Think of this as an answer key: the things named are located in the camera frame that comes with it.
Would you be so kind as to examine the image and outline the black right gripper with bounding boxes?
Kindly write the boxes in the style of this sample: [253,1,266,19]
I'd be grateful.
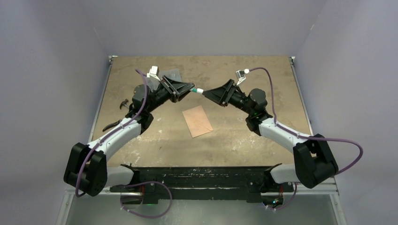
[203,79,253,115]

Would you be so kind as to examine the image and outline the clear plastic organizer box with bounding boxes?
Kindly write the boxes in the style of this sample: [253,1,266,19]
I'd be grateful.
[145,68,182,91]

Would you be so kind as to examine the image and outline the green white glue stick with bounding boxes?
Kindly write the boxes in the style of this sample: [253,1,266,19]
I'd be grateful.
[190,88,204,94]

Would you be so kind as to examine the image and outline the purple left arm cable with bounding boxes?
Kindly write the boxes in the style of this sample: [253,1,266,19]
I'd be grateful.
[75,68,173,219]

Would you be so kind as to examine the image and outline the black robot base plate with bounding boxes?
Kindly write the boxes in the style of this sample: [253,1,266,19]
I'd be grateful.
[77,166,294,206]

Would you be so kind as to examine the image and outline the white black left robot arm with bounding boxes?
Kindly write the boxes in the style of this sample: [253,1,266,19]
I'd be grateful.
[63,76,195,197]

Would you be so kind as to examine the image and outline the aluminium frame rail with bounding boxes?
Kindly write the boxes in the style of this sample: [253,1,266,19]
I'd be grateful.
[64,173,339,195]

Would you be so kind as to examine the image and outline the black pliers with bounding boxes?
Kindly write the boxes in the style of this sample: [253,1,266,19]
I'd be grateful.
[102,120,122,132]

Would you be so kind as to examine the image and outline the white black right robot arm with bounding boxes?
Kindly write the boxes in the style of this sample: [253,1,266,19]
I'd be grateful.
[202,80,339,191]

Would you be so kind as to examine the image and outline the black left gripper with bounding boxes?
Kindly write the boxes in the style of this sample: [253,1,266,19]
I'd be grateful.
[146,75,194,113]

